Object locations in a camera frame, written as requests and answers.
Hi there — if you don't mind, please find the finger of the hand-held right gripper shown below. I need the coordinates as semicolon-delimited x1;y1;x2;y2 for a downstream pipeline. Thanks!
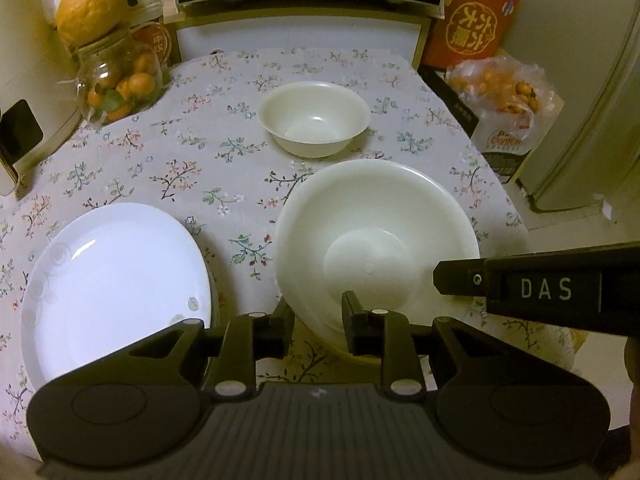
432;257;488;297

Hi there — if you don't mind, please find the white air fryer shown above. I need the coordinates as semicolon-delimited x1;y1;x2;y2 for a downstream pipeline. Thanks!
0;0;83;198

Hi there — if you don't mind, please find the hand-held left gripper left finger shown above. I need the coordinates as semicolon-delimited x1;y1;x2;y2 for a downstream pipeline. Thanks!
127;300;296;401

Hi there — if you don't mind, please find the cream ceramic bowl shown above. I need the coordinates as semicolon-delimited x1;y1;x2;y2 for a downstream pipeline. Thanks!
257;81;372;159
292;305;386;363

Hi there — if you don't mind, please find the white ceramic bowl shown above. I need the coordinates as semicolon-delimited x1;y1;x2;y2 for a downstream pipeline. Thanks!
274;160;482;346

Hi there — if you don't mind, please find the white refrigerator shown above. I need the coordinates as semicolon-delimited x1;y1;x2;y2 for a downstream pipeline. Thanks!
500;0;640;216

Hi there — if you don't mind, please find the plastic bag of oranges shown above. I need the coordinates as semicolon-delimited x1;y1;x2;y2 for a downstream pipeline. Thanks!
445;57;557;133

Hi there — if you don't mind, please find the floral tablecloth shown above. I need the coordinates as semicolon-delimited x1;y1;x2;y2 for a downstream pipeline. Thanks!
0;49;591;461

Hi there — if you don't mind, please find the red cardboard box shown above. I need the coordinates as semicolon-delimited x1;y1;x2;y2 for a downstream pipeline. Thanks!
422;0;526;71

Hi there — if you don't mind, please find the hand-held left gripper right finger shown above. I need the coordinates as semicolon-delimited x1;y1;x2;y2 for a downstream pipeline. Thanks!
341;290;521;399

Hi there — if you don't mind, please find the white plate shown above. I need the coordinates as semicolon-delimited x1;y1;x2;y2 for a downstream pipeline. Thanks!
20;202;213;396

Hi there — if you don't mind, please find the glass jar of oranges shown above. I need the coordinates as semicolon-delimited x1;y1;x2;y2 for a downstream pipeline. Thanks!
75;30;165;125

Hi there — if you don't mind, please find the white labelled package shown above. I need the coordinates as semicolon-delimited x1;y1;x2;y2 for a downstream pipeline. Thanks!
472;110;538;158

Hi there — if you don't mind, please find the large orange with leaves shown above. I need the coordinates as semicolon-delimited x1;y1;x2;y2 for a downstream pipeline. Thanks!
55;0;138;48

